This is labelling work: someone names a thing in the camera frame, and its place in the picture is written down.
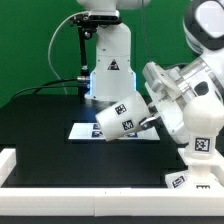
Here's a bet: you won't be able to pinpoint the white lamp bulb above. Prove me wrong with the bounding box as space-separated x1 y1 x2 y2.
183 94 224 159

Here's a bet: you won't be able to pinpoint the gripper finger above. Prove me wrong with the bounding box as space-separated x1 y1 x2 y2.
139 115 162 130

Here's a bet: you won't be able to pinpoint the white lamp shade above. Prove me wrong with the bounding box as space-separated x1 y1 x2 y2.
95 91 151 141

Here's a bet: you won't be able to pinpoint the white frame left bar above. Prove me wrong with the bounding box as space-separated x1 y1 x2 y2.
0 148 17 187

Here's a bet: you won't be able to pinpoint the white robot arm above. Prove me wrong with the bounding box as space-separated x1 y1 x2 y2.
77 0 224 144

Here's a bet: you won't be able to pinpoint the white marker sheet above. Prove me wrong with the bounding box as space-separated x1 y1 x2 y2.
68 123 159 141

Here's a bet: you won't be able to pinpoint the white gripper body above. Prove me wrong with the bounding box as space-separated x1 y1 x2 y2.
144 66 201 146

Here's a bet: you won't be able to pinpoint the white lamp base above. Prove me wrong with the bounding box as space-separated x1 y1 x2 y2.
165 148 224 191

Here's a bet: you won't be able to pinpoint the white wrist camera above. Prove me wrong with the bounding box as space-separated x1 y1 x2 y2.
142 62 181 99

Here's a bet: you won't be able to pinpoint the white frame right bar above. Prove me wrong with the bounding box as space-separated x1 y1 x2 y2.
215 166 224 186

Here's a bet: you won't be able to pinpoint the grey cable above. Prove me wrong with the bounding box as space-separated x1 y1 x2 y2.
47 12 88 96

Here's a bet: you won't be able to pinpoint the black cables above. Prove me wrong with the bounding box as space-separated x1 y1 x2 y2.
9 78 88 101

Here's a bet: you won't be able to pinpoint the white frame bar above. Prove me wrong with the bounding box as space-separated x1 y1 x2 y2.
215 166 224 186
0 148 17 187
0 188 224 216

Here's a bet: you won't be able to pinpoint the black camera on stand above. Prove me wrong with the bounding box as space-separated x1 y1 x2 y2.
70 10 122 97

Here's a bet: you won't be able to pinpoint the white frame front bar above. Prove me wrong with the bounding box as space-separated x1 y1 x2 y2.
0 188 224 216

